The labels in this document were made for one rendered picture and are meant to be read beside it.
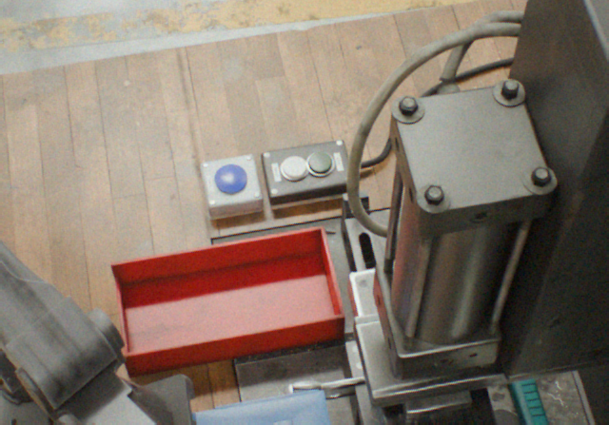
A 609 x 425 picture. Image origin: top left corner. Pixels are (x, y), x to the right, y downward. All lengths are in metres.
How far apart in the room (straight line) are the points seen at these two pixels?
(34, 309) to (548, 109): 0.46
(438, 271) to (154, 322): 0.59
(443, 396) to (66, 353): 0.34
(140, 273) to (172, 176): 0.16
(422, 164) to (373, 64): 0.82
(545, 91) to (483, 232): 0.11
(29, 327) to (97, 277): 0.44
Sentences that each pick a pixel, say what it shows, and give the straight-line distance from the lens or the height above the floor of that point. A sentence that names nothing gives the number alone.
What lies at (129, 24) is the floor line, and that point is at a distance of 2.80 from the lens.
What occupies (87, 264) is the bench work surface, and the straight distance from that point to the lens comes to 1.44.
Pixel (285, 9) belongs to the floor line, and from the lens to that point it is 2.80.
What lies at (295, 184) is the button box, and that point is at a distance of 1.43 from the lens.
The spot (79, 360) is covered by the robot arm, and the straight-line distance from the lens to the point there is 1.00.
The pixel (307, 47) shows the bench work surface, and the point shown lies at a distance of 1.59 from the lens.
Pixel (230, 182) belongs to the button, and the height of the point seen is 0.94.
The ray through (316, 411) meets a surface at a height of 0.99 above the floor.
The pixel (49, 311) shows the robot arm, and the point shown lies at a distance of 1.00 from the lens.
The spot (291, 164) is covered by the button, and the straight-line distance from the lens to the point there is 1.44.
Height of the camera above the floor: 2.16
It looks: 59 degrees down
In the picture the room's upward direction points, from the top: straight up
